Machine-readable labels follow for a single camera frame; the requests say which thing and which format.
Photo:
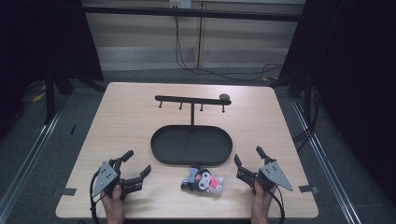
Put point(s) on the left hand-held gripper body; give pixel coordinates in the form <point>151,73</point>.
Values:
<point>106,178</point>

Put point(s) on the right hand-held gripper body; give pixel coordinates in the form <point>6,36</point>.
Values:
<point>274,174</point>

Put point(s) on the black and pink plush toy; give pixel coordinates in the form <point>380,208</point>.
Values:
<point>204,181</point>

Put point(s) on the black hook rack with tray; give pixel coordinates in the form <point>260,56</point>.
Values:
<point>191,146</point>

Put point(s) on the person's left hand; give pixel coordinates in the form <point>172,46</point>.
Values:
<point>114,205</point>

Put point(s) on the person's right hand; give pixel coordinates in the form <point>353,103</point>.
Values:
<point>261,203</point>

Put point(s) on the grey tape piece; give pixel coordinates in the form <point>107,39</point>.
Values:
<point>308,188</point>
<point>68,191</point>

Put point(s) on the dark round object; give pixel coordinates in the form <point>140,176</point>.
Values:
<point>224,95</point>

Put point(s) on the black metal stand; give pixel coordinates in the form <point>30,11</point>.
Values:
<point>49,99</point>

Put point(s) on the yellow floor marker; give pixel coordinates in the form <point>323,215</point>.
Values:
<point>38,97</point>

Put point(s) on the dark curtain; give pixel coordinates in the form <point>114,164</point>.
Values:
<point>37,37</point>
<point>351,77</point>

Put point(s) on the black horizontal bar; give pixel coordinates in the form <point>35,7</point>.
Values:
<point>218,14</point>

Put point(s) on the metal floor rail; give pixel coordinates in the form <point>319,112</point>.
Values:
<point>327,174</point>
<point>28,158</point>

